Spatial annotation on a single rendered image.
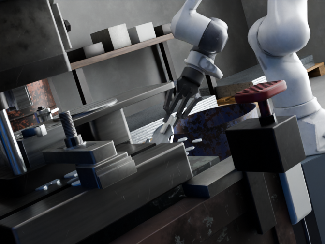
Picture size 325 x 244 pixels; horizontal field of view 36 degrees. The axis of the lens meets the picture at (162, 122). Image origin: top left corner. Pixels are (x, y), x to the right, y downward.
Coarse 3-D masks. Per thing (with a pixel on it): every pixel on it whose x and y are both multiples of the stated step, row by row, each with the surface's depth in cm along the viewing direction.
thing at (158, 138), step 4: (160, 128) 173; (168, 128) 165; (172, 128) 161; (156, 132) 174; (168, 132) 163; (172, 132) 160; (152, 136) 176; (156, 136) 172; (160, 136) 168; (164, 136) 164; (168, 136) 161; (172, 136) 157; (148, 140) 177; (152, 140) 173; (156, 140) 170; (160, 140) 166; (164, 140) 162; (168, 140) 159; (172, 140) 156; (156, 144) 168
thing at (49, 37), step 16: (16, 0) 78; (32, 0) 80; (48, 0) 82; (0, 16) 76; (16, 16) 78; (32, 16) 79; (48, 16) 81; (0, 32) 76; (16, 32) 78; (32, 32) 79; (48, 32) 81; (64, 32) 86; (0, 48) 76; (16, 48) 77; (32, 48) 79; (48, 48) 81; (64, 48) 86; (0, 64) 76; (16, 64) 77
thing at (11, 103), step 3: (9, 90) 83; (6, 93) 84; (9, 93) 83; (6, 96) 84; (9, 96) 83; (9, 99) 84; (12, 99) 84; (9, 102) 84; (12, 102) 84; (9, 105) 84; (12, 105) 84
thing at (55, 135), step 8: (24, 128) 93; (48, 128) 82; (56, 128) 81; (16, 136) 85; (32, 136) 79; (48, 136) 80; (56, 136) 81; (64, 136) 82; (0, 144) 84; (24, 144) 78; (32, 144) 78; (40, 144) 79; (48, 144) 80; (56, 144) 81; (0, 152) 86; (24, 152) 78; (32, 152) 78; (40, 152) 79; (0, 160) 87; (24, 160) 79; (32, 160) 78; (40, 160) 79
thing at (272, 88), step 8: (280, 80) 74; (248, 88) 75; (256, 88) 73; (264, 88) 72; (272, 88) 71; (280, 88) 73; (240, 96) 73; (248, 96) 72; (256, 96) 71; (264, 96) 71; (272, 96) 72; (264, 104) 74; (264, 112) 74
